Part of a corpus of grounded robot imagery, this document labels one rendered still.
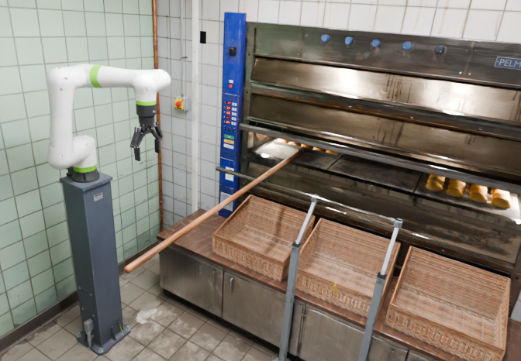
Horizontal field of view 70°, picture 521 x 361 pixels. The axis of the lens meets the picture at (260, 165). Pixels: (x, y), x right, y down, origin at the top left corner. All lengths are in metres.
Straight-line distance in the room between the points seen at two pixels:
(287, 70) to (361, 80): 0.50
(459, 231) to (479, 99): 0.78
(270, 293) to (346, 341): 0.53
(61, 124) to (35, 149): 0.65
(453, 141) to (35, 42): 2.46
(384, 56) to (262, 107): 0.88
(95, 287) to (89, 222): 0.45
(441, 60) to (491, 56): 0.23
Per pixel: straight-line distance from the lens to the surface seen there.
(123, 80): 2.00
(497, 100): 2.32
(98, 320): 2.80
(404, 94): 2.33
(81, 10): 2.79
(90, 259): 2.52
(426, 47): 2.32
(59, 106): 2.06
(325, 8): 2.45
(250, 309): 2.70
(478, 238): 2.56
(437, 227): 2.55
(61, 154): 2.14
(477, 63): 2.31
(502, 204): 2.64
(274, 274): 2.53
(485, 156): 2.37
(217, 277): 2.71
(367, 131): 2.42
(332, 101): 2.46
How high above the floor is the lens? 2.13
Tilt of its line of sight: 22 degrees down
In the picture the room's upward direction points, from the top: 4 degrees clockwise
